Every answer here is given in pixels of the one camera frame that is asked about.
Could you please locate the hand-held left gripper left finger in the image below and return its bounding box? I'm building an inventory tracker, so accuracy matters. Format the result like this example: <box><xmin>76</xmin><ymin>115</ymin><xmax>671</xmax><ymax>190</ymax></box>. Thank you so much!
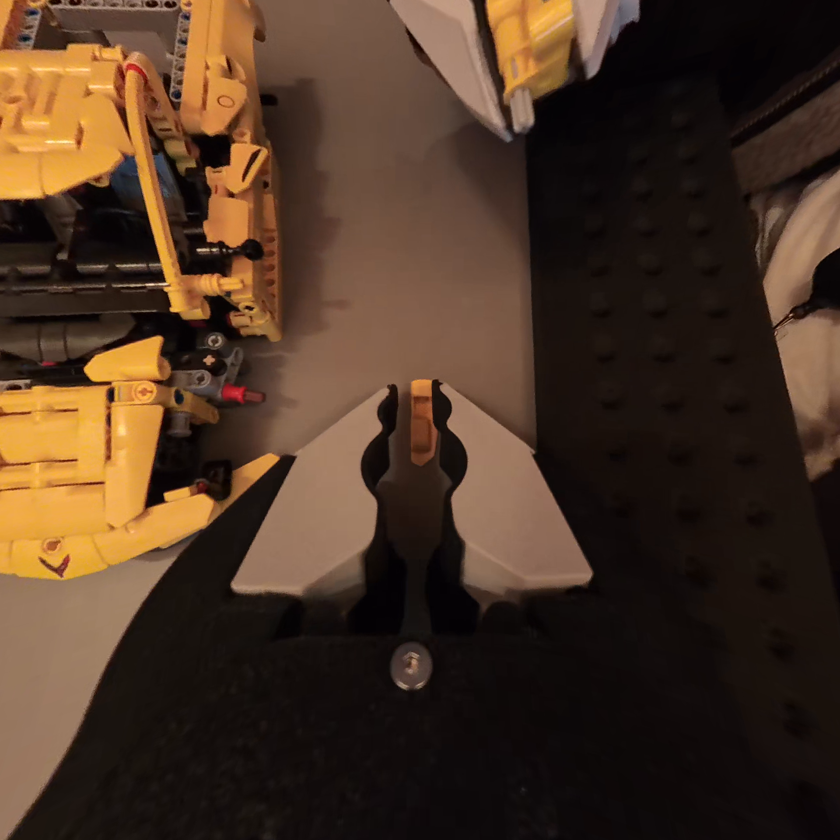
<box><xmin>231</xmin><ymin>384</ymin><xmax>401</xmax><ymax>635</ymax></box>

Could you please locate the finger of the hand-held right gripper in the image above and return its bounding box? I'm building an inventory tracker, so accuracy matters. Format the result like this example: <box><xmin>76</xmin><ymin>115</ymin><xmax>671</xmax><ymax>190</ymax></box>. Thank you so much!
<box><xmin>390</xmin><ymin>0</ymin><xmax>526</xmax><ymax>143</ymax></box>
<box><xmin>571</xmin><ymin>0</ymin><xmax>642</xmax><ymax>81</ymax></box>

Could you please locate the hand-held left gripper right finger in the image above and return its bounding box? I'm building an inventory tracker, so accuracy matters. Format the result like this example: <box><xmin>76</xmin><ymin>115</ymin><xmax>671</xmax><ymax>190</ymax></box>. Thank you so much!
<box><xmin>430</xmin><ymin>381</ymin><xmax>593</xmax><ymax>635</ymax></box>

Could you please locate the yellow angled toy piece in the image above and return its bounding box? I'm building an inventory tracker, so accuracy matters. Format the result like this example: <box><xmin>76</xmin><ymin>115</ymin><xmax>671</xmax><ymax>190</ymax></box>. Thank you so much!
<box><xmin>486</xmin><ymin>0</ymin><xmax>580</xmax><ymax>103</ymax></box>

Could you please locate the long yellow toy piece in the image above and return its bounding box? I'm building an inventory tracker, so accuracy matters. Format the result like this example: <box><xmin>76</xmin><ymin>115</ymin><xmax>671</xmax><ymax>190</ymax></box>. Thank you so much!
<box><xmin>409</xmin><ymin>378</ymin><xmax>438</xmax><ymax>467</ymax></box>

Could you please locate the yellow toy brick car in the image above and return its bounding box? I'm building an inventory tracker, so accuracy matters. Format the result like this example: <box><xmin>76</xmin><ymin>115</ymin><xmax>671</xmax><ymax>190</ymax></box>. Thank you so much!
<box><xmin>0</xmin><ymin>0</ymin><xmax>284</xmax><ymax>580</ymax></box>

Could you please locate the grey desk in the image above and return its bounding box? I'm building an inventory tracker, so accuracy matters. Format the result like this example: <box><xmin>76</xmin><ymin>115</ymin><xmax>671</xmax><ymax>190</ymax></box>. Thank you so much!
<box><xmin>0</xmin><ymin>0</ymin><xmax>539</xmax><ymax>821</ymax></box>

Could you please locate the perforated panel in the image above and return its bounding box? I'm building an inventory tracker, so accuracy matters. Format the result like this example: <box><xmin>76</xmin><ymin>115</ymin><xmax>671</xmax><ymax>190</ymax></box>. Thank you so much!
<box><xmin>525</xmin><ymin>66</ymin><xmax>840</xmax><ymax>840</ymax></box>

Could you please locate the white shirt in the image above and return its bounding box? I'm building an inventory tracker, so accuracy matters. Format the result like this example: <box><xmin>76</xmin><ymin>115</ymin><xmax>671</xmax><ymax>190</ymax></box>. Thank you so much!
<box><xmin>748</xmin><ymin>171</ymin><xmax>840</xmax><ymax>484</ymax></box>

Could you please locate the black strap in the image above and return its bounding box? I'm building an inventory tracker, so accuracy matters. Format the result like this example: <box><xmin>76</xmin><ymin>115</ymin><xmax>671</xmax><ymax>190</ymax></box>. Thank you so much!
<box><xmin>773</xmin><ymin>248</ymin><xmax>840</xmax><ymax>333</ymax></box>

